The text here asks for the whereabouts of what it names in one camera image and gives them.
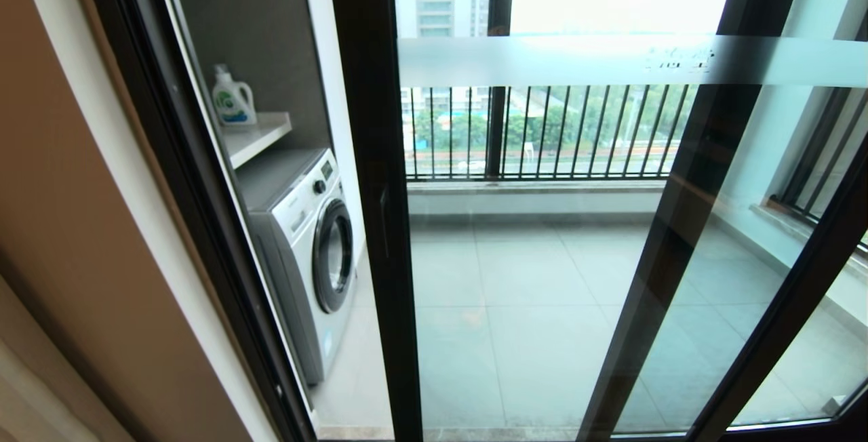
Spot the dark-framed sliding glass door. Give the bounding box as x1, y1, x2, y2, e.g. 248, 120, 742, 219
325, 0, 868, 442

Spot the short grey stone sill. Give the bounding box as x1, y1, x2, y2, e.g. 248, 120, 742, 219
748, 200, 868, 275

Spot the short black balcony railing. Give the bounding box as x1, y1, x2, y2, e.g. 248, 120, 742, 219
772, 85, 868, 254

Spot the long black balcony railing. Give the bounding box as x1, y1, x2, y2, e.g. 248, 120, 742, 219
400, 84, 701, 180

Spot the white laundry detergent bottle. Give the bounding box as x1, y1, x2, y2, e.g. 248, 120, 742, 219
211, 64, 258, 125

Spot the dark-framed fixed glass door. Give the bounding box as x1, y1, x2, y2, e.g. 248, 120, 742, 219
576, 0, 868, 442

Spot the white front-load washing machine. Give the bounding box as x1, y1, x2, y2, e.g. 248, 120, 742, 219
237, 147, 357, 386

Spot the white wall shelf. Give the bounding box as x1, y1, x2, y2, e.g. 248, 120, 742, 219
224, 111, 293, 169

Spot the long grey stone sill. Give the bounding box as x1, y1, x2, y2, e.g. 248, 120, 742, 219
407, 180, 669, 196

